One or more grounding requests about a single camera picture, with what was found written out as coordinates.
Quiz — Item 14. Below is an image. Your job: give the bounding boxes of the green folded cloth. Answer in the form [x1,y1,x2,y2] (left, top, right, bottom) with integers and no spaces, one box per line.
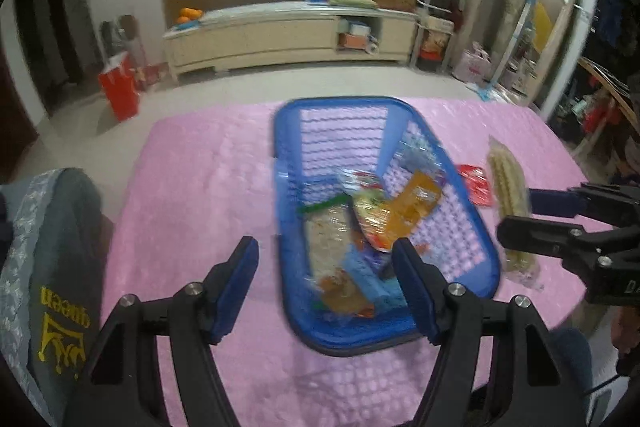
[329,0,378,10]

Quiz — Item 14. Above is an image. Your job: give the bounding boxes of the white metal shelf rack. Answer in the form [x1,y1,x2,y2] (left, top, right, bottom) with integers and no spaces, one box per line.
[409,0,465,74]

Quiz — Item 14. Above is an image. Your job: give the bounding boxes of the pink quilted table cover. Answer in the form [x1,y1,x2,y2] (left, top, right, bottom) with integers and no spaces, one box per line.
[103,98,585,426]

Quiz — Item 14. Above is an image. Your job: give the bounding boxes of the pink shopping bag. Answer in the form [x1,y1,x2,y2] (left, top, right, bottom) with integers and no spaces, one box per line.
[452,42,491,84]

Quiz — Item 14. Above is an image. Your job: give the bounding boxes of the red snack packet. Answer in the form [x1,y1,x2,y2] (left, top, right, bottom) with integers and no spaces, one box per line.
[457,164,494,208]

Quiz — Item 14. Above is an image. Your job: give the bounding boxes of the grey printed cushion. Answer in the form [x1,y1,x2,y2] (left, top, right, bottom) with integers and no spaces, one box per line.
[1,168,106,426]

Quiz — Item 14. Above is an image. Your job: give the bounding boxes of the green cracker packet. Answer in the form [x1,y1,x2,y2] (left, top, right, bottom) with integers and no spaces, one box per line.
[302,195,352,285]

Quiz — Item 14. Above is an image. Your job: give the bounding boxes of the oranges on blue plate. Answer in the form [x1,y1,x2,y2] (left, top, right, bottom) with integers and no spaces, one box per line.
[175,8,204,30]

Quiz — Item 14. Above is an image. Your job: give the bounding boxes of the orange snack packet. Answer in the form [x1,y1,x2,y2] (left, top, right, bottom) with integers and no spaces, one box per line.
[368,171,442,253]

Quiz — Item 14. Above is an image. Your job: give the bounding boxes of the clear wafer biscuit packet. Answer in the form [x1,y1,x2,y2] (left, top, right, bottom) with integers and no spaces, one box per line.
[486,134,546,292]

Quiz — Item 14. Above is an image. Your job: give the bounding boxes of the blue handled mop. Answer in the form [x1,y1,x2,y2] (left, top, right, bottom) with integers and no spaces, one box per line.
[477,0,537,102]

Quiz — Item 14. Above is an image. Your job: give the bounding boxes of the red paper bag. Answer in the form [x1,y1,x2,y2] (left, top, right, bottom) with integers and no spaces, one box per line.
[98,52,139,122]

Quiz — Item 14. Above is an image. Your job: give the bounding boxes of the blue plastic basket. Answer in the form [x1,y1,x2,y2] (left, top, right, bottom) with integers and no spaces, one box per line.
[272,98,500,357]

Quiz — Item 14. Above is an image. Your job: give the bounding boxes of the cream TV cabinet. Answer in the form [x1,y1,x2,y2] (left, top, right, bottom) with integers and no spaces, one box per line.
[164,1,418,77]

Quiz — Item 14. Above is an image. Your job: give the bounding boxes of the standing wooden mirror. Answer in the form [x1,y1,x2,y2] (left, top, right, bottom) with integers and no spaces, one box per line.
[512,0,576,106]

